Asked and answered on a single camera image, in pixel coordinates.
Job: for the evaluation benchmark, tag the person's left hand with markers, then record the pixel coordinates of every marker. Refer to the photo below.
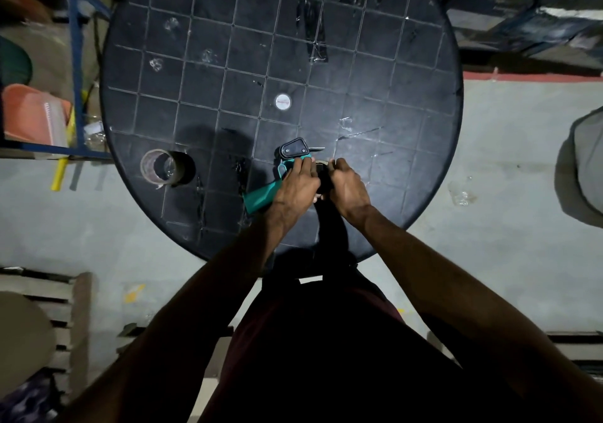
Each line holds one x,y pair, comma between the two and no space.
296,190

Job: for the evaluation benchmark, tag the person's right hand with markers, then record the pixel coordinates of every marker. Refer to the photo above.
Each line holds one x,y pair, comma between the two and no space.
349,191

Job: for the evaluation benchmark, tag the person's right fingers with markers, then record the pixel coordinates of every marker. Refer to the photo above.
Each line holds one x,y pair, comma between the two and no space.
338,167

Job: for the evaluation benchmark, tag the person's left fingers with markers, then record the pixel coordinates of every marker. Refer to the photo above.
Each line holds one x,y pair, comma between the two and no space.
303,165

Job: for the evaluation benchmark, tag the small black tape roll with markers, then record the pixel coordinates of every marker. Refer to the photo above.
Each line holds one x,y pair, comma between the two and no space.
323,173

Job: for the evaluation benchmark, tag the teal and black handheld tool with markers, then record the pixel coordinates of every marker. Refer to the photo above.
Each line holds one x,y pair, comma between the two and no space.
292,150

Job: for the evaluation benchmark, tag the person's right forearm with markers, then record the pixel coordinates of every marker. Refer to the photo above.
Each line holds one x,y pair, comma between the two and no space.
461,309

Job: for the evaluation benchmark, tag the person's left forearm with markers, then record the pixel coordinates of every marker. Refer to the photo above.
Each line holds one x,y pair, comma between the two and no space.
188,314

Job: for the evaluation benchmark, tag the white round table cap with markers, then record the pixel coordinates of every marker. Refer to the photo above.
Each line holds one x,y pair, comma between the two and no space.
283,101

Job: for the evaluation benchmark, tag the clear plastic scrap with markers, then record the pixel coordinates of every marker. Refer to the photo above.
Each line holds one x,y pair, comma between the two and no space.
459,195

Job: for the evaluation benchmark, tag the black tape strip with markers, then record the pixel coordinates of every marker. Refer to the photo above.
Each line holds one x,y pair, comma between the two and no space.
316,36

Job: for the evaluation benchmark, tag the brown packing tape roll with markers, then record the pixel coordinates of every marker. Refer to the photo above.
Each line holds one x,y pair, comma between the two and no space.
166,168

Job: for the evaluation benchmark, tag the person's dark maroon shirt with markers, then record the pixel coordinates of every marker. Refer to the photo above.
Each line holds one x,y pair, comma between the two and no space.
339,356

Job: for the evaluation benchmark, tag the yellow stick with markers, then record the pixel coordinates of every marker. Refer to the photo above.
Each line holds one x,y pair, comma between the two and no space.
63,154

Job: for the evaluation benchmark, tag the grey round object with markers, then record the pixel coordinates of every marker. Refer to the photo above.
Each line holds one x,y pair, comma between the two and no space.
588,168

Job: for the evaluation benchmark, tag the blue metal shelf rack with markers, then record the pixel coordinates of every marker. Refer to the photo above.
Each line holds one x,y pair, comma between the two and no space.
76,59

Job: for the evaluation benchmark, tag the orange plastic basket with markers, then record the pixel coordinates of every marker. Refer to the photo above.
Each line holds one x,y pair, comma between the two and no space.
33,115

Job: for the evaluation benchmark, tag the wooden pallet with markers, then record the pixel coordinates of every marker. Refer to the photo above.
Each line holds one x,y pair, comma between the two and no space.
70,319

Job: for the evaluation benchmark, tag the green round object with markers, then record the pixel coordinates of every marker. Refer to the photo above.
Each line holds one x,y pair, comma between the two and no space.
13,62

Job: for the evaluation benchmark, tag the beige round board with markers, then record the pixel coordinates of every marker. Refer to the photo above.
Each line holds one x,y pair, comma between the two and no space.
23,342

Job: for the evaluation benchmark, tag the patterned cloth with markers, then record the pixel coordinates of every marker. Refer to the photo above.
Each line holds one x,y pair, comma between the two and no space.
26,401

